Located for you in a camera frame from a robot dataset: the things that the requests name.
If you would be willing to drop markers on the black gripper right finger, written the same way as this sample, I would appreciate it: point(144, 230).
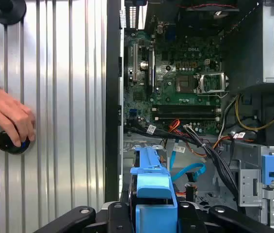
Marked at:
point(190, 218)

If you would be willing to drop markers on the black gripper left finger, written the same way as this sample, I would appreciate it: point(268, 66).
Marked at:
point(117, 218)

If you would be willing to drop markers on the hard disk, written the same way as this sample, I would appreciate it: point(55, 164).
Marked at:
point(151, 179)

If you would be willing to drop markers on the black RAM slot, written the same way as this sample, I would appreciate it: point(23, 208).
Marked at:
point(185, 117)
point(185, 109)

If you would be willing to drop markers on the white expansion slot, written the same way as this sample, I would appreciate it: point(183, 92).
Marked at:
point(134, 63)

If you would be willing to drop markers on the person's bare hand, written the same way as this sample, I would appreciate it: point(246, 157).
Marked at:
point(3, 111)

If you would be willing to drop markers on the grey metal drive cage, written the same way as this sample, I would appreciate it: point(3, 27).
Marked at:
point(250, 189)

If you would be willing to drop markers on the black open PC case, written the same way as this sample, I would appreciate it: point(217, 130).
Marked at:
point(112, 97)

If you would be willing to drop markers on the CPU socket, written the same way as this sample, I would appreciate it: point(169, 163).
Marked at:
point(186, 83)

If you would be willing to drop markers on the silver chipset heatsink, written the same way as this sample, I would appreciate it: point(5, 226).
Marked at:
point(162, 72)

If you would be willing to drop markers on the silver coin battery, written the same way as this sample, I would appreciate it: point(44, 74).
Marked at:
point(143, 65)

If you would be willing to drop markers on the green motherboard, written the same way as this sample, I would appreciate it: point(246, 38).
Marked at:
point(192, 51)

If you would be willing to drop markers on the black round stand foot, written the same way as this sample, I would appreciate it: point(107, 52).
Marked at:
point(10, 12)

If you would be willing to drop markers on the metal socket cover frame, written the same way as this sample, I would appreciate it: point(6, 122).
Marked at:
point(212, 91)

